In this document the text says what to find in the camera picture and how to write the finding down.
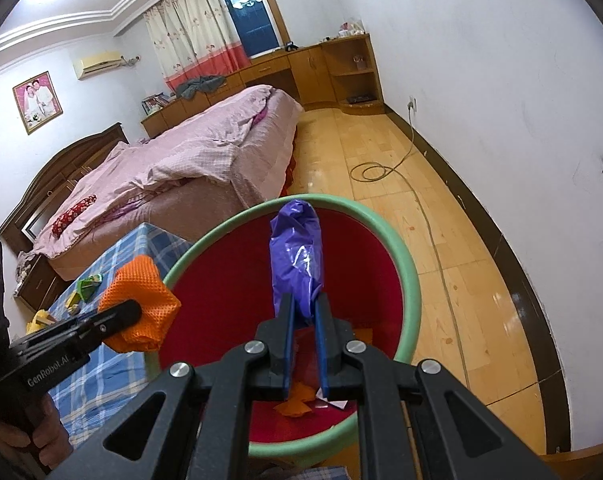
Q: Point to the small black device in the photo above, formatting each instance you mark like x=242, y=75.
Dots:
x=290, y=46

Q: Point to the framed wedding photo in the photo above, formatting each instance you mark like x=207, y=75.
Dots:
x=37, y=102

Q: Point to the red bin with green rim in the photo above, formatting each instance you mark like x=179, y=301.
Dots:
x=216, y=285

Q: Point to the dark wooden headboard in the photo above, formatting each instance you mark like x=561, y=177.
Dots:
x=56, y=170

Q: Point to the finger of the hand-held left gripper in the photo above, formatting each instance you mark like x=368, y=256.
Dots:
x=118, y=320

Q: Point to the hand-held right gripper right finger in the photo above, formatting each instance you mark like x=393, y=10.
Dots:
x=322, y=355

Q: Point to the purple plastic bag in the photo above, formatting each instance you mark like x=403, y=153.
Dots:
x=294, y=250

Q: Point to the yellow foam net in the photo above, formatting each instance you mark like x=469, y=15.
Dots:
x=38, y=322

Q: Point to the long wooden cabinet desk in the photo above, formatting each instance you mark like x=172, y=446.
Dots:
x=311, y=70

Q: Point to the white socket with plug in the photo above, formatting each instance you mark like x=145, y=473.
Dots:
x=412, y=105

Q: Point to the orange mesh bag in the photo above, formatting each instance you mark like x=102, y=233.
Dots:
x=141, y=285

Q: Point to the wooden corner shelf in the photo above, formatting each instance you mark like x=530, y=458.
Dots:
x=371, y=67

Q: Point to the dark wooden nightstand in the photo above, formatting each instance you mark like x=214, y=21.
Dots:
x=41, y=290

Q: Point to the bed with pink skirt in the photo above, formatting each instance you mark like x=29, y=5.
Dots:
x=261, y=160

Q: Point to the cream and red curtain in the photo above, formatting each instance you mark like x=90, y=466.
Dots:
x=191, y=30

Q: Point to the grey crumpled clothing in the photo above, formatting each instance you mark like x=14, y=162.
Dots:
x=199, y=87

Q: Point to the blue plaid tablecloth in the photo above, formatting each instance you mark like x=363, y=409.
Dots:
x=111, y=385

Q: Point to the wall air conditioner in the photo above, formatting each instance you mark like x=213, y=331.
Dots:
x=97, y=64

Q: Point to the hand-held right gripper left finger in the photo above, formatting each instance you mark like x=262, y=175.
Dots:
x=289, y=355

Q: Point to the white paper scrap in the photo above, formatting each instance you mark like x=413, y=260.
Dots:
x=331, y=401

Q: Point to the window with wooden frame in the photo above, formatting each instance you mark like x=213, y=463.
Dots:
x=251, y=15

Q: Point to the orange scrap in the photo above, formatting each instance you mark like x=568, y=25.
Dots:
x=294, y=400
x=364, y=330

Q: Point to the row of books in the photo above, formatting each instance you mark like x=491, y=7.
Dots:
x=155, y=104

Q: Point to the small pink white ornaments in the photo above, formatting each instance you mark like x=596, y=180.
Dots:
x=351, y=28

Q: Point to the clutter of small cloths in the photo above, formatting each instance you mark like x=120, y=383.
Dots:
x=27, y=265

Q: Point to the person's left hand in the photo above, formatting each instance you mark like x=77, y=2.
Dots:
x=51, y=430

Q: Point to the white framed panel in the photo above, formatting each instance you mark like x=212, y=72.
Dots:
x=31, y=228

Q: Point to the red floral pillow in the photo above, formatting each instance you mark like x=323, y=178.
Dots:
x=73, y=215

